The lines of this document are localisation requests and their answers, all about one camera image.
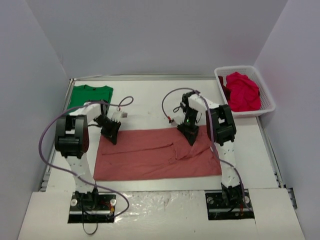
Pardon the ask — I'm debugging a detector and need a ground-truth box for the salmon pink t-shirt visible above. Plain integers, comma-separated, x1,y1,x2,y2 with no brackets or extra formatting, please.
93,125,222,182

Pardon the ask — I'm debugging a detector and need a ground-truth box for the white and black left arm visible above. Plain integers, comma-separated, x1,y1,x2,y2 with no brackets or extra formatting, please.
54,100,123,209

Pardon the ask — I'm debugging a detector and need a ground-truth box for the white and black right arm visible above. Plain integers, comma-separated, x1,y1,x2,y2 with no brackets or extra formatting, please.
177,91,244,207

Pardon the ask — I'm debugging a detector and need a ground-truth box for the green folded t-shirt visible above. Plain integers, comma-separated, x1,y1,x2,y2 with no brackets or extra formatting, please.
67,84,114,109

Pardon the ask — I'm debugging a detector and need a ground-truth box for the dark red garment in basket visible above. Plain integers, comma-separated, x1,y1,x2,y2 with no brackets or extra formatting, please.
218,76,231,101

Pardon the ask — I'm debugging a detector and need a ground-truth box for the magenta crumpled t-shirt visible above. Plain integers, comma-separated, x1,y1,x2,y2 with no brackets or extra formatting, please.
226,72,261,112

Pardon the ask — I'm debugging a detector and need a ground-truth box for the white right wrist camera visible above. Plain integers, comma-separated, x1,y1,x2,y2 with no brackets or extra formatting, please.
169,115,184,126

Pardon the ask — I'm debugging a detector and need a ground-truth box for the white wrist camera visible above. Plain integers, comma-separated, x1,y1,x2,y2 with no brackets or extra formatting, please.
169,115,184,126
111,110,128,123

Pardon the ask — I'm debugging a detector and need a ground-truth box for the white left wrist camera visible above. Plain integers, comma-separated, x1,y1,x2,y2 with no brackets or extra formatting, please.
111,110,128,123

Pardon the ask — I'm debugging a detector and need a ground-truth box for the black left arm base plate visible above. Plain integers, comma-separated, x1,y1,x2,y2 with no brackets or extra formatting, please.
67,193,117,224

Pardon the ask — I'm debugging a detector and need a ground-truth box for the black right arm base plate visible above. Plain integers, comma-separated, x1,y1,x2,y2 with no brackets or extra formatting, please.
205,189,255,221

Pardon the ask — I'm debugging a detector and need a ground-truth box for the black cable loop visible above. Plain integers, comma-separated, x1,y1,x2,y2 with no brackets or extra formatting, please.
82,219,100,236

